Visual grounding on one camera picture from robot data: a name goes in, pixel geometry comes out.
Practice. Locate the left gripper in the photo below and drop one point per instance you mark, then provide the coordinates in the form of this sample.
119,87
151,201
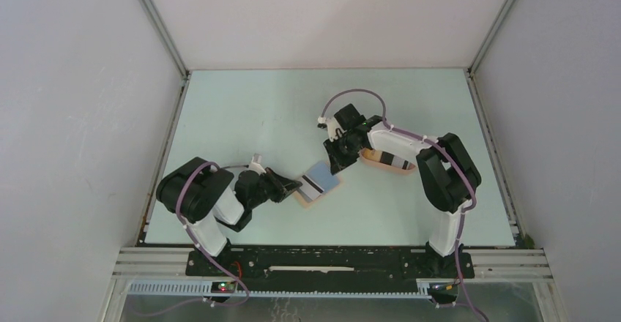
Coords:
278,184

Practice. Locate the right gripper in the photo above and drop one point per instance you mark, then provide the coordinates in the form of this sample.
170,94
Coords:
337,162

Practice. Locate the beige leather card holder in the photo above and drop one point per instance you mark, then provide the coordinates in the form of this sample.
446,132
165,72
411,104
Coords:
320,174

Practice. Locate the gold credit card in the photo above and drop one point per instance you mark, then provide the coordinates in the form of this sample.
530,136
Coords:
372,155

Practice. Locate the white credit card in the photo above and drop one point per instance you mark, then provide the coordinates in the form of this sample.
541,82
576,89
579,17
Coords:
396,162

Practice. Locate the black credit card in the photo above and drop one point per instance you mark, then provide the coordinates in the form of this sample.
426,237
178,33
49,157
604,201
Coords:
309,190

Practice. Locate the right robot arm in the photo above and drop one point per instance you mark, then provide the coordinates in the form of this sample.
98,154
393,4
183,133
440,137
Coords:
447,172

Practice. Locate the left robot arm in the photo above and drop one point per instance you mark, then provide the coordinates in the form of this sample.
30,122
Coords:
206,197

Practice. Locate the pink oval tray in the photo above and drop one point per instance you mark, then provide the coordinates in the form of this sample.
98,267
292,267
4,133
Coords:
385,167

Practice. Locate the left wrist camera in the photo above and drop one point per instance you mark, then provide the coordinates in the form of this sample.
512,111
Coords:
255,164

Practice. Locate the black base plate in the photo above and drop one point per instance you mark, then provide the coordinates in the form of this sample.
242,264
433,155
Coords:
332,269

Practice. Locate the aluminium frame rail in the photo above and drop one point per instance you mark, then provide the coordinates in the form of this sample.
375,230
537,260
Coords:
161,270

